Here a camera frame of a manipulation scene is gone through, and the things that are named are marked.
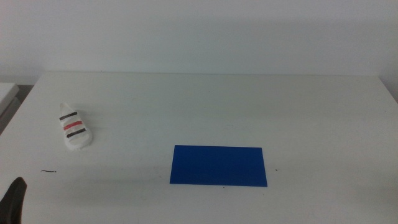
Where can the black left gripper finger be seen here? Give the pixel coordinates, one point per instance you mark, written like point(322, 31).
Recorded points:
point(12, 202)

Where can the blue rectangular mat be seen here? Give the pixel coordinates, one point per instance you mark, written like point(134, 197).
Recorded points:
point(217, 166)

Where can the small black thread scrap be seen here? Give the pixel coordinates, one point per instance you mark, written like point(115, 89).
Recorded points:
point(48, 170)

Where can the white side table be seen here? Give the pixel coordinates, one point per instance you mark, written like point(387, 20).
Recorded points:
point(6, 93)

